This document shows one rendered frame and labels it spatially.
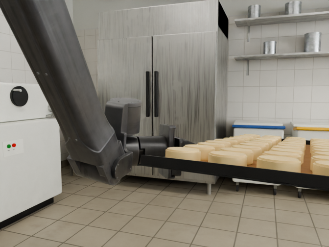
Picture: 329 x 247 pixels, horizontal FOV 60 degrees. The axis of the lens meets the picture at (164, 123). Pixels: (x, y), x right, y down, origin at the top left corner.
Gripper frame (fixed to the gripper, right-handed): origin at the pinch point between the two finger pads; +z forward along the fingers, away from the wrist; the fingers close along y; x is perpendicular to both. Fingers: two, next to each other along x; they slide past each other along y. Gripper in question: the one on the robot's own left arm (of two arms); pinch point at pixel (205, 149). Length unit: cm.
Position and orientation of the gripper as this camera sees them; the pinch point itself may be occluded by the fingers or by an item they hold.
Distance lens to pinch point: 60.1
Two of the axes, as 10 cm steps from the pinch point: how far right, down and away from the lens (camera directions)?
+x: 3.1, 0.5, -9.5
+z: 9.5, 0.1, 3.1
